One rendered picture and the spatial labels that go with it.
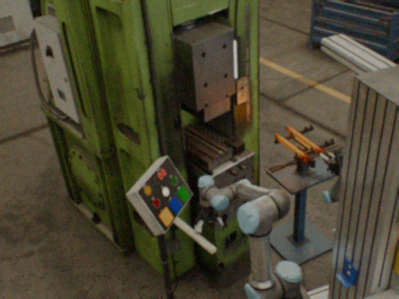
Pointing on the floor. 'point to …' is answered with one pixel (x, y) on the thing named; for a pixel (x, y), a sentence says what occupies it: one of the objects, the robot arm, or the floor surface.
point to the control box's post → (165, 265)
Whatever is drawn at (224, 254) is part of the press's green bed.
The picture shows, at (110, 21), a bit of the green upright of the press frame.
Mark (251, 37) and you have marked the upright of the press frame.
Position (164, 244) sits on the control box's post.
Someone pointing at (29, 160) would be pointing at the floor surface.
